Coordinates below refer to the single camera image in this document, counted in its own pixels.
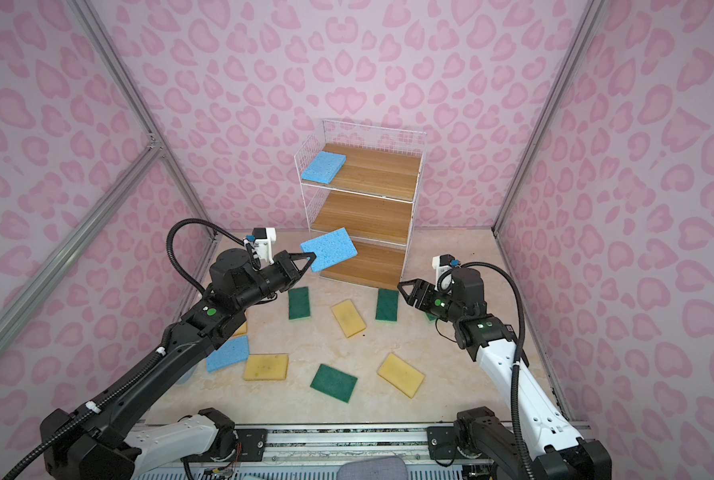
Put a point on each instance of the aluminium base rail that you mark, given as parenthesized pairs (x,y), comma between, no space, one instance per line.
(195,448)

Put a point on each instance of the yellow sponge centre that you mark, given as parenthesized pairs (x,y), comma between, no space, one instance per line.
(348,318)

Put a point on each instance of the green scouring pad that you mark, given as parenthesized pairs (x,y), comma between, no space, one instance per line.
(334,383)
(299,306)

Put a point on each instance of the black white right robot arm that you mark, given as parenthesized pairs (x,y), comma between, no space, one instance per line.
(540,443)

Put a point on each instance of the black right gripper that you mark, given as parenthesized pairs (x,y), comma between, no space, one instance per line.
(417,292)

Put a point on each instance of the green scouring pad front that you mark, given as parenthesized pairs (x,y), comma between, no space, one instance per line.
(334,383)

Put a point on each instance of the small yellow sponge far left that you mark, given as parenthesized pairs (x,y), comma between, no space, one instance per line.
(242,330)

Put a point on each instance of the yellow sponge front right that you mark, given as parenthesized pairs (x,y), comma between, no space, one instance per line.
(401,375)

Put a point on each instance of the white wire wooden shelf rack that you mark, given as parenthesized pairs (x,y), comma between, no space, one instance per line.
(374,196)

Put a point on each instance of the green scouring pad left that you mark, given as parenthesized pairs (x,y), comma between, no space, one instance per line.
(299,306)

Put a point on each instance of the yellow sponge front left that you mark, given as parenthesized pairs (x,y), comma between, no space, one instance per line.
(266,367)

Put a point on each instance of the grey chair back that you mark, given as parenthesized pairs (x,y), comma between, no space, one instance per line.
(381,468)

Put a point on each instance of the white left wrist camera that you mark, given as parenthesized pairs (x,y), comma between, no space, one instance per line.
(259,245)

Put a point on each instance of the blue sponge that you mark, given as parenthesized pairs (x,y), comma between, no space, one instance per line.
(234,351)
(330,249)
(324,167)

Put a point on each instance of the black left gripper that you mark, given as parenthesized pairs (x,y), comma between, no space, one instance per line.
(292,275)

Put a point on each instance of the green sponge middle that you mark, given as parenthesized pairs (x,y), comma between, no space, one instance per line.
(387,305)

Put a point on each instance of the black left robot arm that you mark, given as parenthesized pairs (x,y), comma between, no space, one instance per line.
(90,442)

